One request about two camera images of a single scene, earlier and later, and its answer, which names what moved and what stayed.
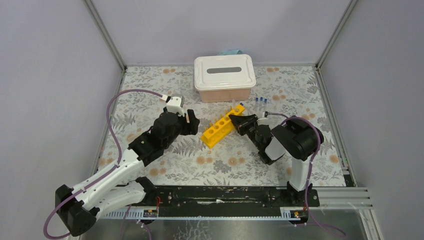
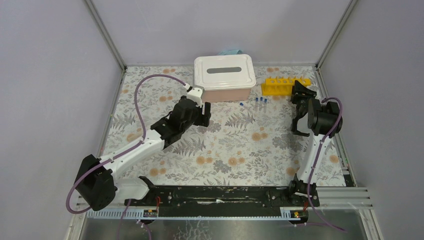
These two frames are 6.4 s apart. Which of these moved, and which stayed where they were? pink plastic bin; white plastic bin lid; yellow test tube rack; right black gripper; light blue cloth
Moved: yellow test tube rack; right black gripper
Stayed: light blue cloth; pink plastic bin; white plastic bin lid
